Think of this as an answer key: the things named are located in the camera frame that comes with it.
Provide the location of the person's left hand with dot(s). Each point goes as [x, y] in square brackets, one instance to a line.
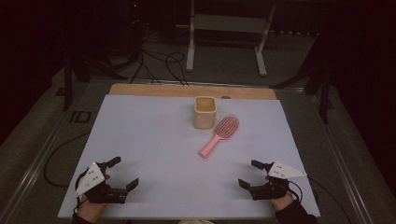
[90, 210]

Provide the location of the white metal stand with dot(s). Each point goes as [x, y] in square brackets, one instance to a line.
[230, 23]

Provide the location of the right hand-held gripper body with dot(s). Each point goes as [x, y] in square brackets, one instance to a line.
[267, 191]

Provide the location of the yellow square cup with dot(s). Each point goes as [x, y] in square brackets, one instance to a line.
[204, 119]

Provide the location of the black floor bracket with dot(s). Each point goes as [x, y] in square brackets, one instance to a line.
[80, 117]

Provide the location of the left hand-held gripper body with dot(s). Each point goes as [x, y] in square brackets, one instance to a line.
[106, 194]

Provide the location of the pink hairbrush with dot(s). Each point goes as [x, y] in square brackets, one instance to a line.
[211, 145]

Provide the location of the person's right hand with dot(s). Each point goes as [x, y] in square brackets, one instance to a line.
[281, 203]

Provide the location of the metal floor rail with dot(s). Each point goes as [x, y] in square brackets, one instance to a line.
[34, 161]
[339, 161]

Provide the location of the black tripod stand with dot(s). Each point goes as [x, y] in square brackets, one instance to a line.
[67, 90]
[325, 99]

